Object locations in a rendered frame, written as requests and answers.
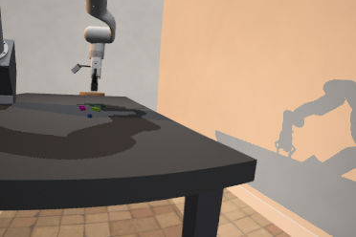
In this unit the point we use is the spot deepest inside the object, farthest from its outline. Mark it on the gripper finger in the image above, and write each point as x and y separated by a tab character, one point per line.
94	83

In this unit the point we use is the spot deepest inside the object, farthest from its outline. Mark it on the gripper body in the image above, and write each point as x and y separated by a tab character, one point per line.
96	64

